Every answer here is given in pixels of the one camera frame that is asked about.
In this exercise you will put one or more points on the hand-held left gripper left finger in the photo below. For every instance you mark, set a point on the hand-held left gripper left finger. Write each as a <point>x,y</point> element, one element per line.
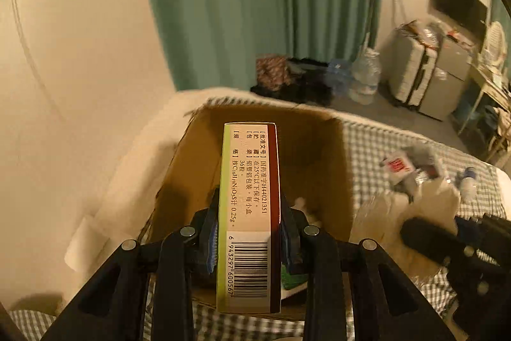
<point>210,241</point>

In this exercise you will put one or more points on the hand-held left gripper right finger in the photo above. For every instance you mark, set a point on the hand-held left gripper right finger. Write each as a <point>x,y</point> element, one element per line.
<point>285,245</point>

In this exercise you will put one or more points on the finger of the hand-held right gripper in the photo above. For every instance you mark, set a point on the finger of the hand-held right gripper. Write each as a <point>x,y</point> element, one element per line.
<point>465,227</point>
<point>423,237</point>

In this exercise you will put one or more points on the green white medicine box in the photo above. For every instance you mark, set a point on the green white medicine box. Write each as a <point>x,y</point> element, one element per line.
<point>293,279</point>

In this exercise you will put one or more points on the clear plastic bag white contents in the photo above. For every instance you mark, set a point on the clear plastic bag white contents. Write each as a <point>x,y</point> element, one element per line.
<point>399,205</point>

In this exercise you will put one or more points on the small white bottle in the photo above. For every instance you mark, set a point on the small white bottle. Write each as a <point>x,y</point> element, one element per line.
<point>468,185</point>

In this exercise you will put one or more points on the orange white medicine box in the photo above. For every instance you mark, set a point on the orange white medicine box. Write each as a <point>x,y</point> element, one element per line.
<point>249,205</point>

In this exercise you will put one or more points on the red white packet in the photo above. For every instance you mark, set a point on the red white packet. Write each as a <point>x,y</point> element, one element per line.
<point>399,167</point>

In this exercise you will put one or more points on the silver foil packet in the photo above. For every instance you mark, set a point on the silver foil packet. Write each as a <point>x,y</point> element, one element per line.
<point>427,159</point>

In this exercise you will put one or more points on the brown cardboard box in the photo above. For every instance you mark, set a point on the brown cardboard box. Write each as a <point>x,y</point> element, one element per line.
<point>319,165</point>

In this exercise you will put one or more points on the clothes on chair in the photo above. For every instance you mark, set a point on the clothes on chair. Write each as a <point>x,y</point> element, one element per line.
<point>499,121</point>

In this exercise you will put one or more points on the small grey fridge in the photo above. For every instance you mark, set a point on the small grey fridge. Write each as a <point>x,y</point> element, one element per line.
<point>443,89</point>

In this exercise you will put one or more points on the wooden desk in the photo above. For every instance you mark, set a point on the wooden desk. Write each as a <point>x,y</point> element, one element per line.
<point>479,85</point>

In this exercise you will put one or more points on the black bag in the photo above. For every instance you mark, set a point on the black bag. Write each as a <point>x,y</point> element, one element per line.
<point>307,85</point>

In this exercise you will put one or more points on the white suitcase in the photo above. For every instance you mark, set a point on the white suitcase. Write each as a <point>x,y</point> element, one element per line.
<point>411,73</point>

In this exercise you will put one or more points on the large clear water bottle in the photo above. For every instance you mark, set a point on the large clear water bottle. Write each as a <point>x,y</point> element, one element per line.
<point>365,77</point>

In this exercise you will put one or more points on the floral patterned bag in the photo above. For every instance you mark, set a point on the floral patterned bag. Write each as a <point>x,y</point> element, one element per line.
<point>271,69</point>

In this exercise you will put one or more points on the crushed blue water bottle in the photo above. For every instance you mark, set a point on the crushed blue water bottle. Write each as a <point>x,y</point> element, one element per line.
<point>339,75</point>

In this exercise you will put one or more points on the white oval mirror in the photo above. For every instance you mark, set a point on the white oval mirror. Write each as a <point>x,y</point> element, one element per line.
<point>495,37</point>

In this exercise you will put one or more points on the narrow green curtain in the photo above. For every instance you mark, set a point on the narrow green curtain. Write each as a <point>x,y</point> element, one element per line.
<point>501,9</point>

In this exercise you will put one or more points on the wide green curtain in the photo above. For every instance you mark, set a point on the wide green curtain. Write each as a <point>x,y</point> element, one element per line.
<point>239,5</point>

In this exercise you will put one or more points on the black wall television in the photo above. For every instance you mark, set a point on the black wall television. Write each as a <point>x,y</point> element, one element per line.
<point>459,1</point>

